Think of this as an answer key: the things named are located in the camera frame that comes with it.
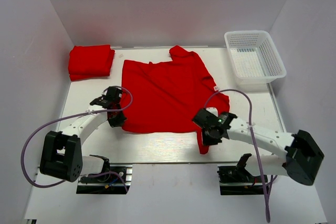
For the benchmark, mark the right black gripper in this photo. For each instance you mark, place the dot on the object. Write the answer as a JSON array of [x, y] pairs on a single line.
[[207, 141]]

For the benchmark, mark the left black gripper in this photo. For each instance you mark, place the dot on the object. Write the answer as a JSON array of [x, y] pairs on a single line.
[[119, 121]]

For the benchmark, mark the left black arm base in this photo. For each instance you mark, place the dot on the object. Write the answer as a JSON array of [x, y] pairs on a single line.
[[108, 184]]

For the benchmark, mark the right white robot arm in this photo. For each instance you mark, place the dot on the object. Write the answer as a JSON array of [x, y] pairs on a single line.
[[294, 155]]

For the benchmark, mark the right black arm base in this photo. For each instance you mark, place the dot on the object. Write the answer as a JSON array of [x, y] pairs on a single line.
[[236, 181]]

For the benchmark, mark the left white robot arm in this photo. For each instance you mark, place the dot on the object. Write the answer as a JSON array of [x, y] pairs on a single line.
[[62, 156]]

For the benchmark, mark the folded red t shirt stack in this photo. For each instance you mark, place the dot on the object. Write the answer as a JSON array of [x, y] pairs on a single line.
[[87, 62]]

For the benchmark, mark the white plastic basket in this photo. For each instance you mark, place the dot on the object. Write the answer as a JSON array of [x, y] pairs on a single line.
[[254, 57]]

